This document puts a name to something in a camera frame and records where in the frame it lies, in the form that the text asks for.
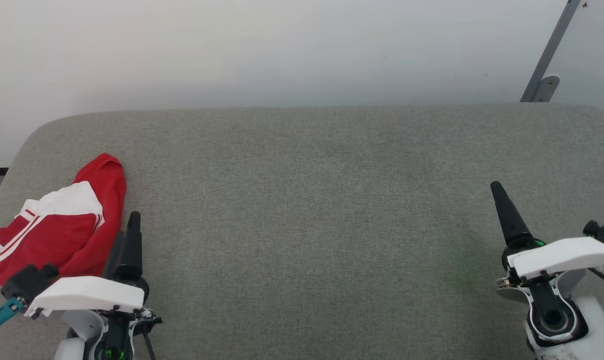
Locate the grey fabric sofa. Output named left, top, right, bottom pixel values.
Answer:
left=0, top=102, right=604, bottom=360

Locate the grey metal bracket bar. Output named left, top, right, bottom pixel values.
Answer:
left=520, top=0, right=582, bottom=103

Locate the red Bulls 23 jersey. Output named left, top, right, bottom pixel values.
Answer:
left=0, top=153, right=127, bottom=287

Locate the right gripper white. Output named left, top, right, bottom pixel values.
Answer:
left=490, top=181, right=604, bottom=303

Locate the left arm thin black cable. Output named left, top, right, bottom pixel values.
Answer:
left=142, top=327, right=158, bottom=360

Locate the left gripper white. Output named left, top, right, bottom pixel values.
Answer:
left=24, top=211, right=163, bottom=360

